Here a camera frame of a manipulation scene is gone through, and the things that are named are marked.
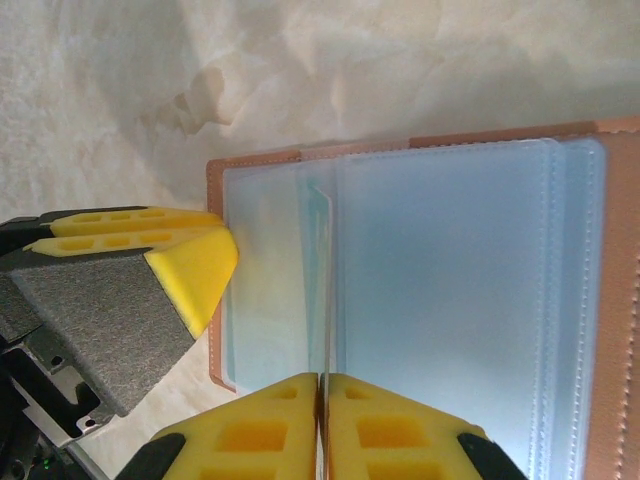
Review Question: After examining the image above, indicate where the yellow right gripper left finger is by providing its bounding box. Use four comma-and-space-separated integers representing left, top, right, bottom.
113, 371, 320, 480

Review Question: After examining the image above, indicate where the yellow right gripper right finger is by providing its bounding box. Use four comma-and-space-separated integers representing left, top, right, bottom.
325, 372, 530, 480

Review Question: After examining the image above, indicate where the green bank card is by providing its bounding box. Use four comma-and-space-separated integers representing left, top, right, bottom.
298, 183, 335, 480

